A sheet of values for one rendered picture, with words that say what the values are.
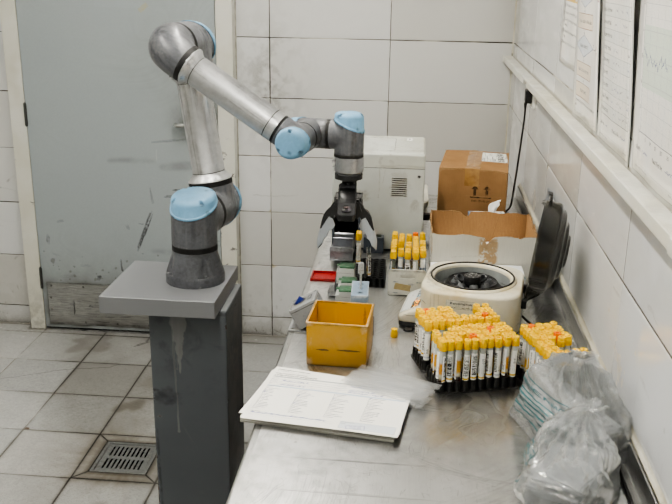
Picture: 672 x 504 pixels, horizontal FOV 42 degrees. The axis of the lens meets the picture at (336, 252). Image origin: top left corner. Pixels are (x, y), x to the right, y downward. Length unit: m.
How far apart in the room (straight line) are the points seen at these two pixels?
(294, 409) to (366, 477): 0.25
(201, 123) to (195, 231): 0.29
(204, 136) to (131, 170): 1.81
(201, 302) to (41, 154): 2.20
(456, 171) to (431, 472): 1.60
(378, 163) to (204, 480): 1.02
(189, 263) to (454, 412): 0.82
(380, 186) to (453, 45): 1.37
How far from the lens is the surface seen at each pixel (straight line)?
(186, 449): 2.41
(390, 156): 2.59
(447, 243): 2.35
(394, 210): 2.63
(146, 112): 4.02
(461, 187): 2.99
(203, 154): 2.32
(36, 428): 3.60
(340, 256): 2.50
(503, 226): 2.60
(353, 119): 2.18
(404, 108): 3.90
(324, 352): 1.89
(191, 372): 2.30
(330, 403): 1.73
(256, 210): 4.06
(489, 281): 2.12
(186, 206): 2.19
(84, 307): 4.38
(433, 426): 1.69
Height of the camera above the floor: 1.70
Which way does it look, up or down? 18 degrees down
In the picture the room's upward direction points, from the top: 1 degrees clockwise
